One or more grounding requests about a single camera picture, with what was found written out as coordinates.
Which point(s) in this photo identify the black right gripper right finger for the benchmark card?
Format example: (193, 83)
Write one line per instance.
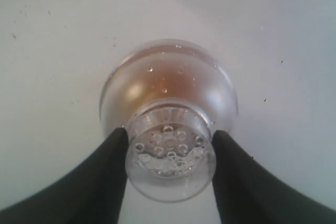
(246, 192)

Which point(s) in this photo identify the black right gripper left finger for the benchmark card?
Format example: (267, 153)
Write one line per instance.
(93, 192)

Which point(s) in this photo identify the clear dome jar lid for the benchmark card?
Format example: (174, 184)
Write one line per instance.
(170, 96)

